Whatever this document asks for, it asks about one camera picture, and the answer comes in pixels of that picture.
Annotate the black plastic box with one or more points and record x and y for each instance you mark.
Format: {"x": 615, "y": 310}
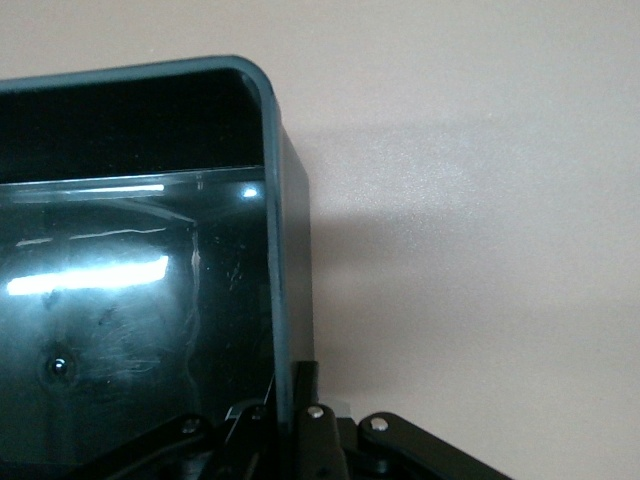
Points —
{"x": 125, "y": 300}

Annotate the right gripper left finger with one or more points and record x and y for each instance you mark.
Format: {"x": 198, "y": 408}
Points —
{"x": 240, "y": 445}

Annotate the brown table cover sheet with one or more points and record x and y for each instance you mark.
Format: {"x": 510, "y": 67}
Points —
{"x": 475, "y": 200}

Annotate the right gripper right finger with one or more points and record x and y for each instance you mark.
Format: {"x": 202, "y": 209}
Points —
{"x": 320, "y": 440}

